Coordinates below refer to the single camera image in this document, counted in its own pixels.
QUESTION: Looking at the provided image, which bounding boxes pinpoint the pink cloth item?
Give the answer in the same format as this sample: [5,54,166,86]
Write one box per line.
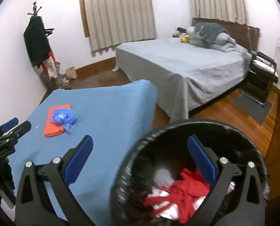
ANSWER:
[144,181,209,224]

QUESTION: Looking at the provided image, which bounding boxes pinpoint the grey white sock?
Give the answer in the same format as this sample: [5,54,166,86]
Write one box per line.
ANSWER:
[153,167,174,188]

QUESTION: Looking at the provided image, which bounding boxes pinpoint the grey floor mat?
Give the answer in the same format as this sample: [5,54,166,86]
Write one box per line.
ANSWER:
[233,95,272,125]

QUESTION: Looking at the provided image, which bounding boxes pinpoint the grey folded quilt pile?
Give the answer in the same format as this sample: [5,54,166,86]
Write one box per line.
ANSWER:
[186,27,248,53]

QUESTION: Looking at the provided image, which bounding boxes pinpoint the left beige curtain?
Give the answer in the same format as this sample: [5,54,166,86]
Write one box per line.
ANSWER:
[84,0,156,51]

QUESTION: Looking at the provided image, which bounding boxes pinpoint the striped laundry basket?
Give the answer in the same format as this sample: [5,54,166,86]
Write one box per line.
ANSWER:
[40,64,56,88]

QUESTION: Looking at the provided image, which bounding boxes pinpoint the black metal chair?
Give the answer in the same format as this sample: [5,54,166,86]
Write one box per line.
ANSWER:
[240,50,279,106]

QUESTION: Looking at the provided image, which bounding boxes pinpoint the beige curtain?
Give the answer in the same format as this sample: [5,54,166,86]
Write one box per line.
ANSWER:
[84,0,156,51]
[190,0,249,24]

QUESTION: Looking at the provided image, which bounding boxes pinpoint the flat orange foam net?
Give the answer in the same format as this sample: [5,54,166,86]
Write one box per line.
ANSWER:
[43,103,72,138]

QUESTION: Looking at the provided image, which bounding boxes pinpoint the pink plush toy on bed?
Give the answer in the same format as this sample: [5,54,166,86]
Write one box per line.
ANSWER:
[172,31,185,38]

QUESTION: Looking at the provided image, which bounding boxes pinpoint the brown paper bag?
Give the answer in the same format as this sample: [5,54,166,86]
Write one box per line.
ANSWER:
[65,66,78,80]

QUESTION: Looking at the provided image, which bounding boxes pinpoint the red knit gloves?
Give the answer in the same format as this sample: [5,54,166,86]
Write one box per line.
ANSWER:
[143,168,210,224]

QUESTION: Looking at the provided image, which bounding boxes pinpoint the dark grey blanket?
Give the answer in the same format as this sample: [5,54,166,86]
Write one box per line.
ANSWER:
[195,22,230,42]

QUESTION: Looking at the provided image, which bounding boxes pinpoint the yellow plush toy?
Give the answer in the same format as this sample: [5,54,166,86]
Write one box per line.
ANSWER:
[180,36,191,43]

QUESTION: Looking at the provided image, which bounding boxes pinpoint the right beige curtain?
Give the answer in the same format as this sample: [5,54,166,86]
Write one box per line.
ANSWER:
[190,0,249,24]

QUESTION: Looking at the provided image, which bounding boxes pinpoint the wooden headboard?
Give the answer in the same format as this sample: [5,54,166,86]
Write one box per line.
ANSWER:
[192,18,260,50]

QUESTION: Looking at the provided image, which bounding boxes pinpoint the bed with grey sheet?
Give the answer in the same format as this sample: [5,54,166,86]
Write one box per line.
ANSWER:
[115,38,251,121]

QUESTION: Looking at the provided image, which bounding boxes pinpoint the wooden coat rack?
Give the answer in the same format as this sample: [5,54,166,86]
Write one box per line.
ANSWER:
[23,2,70,90]

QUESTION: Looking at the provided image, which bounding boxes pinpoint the red hanging garment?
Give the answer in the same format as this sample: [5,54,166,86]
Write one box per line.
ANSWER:
[42,52,57,78]

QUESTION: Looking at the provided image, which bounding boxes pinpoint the black hanging coat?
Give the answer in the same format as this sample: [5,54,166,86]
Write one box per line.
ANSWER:
[23,16,54,68]

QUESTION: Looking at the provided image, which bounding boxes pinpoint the blue disposable gloves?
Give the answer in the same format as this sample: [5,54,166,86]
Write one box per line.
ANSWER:
[50,107,77,135]

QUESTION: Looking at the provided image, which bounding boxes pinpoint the black lined trash bin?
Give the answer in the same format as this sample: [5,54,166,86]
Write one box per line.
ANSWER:
[110,119,270,225]

